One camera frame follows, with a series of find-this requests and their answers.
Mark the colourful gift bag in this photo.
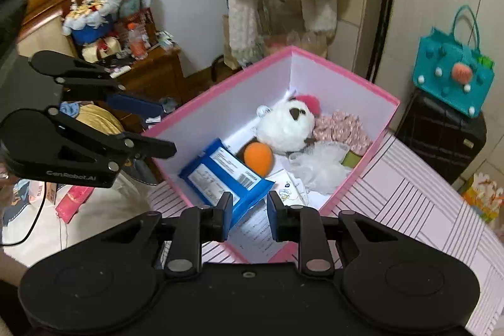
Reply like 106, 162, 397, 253
461, 172, 503, 223

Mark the striped table cloth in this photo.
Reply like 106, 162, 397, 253
147, 130, 504, 336

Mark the black suitcase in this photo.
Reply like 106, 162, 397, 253
396, 89, 487, 183

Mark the blue wet wipes pack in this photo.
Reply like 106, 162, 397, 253
179, 138, 274, 229

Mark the orange makeup sponge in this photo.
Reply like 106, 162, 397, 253
243, 141, 274, 177

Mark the pink fluffy heart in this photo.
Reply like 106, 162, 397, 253
294, 95, 322, 117

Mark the white mesh bath pouf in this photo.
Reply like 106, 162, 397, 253
288, 141, 352, 195

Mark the green makeup sponge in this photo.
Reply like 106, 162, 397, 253
342, 151, 361, 169

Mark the pink floral scrunchie cloth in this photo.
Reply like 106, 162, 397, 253
313, 110, 372, 156

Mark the pink cardboard box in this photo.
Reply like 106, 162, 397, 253
147, 47, 399, 263

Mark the white tissue pack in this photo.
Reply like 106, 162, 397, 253
268, 170, 309, 206

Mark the wooden nightstand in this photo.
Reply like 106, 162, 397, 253
17, 0, 186, 133

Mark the white owl plush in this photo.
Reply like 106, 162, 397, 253
255, 100, 315, 155

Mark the teal felt handbag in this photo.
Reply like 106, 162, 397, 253
413, 4, 495, 118

